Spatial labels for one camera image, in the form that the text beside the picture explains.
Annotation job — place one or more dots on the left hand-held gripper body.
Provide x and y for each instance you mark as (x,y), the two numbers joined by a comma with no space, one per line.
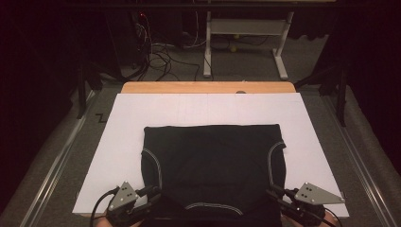
(124,201)

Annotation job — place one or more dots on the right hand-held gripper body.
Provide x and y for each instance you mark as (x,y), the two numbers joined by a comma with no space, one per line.
(312,201)

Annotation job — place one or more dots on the black knit vest grey trim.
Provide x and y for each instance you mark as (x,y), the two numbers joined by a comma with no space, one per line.
(211,170)

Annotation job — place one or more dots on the person's right hand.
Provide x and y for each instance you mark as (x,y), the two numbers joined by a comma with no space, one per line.
(332,220)

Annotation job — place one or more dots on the person's left hand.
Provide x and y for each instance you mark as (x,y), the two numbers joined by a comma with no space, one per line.
(103,224)

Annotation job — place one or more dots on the white paper work mat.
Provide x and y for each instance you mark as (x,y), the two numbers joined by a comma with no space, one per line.
(201,108)

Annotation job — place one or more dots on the black metal stand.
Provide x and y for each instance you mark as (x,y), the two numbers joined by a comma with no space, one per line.
(82,88)
(340,94)

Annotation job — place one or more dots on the yellow ball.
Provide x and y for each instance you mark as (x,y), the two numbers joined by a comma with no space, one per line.
(233,49)
(236,36)

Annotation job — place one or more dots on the metal floor rail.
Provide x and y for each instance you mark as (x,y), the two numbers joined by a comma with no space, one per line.
(362,170)
(53,170)

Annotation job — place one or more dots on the white metal desk frame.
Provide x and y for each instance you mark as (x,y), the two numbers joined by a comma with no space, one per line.
(246,26)

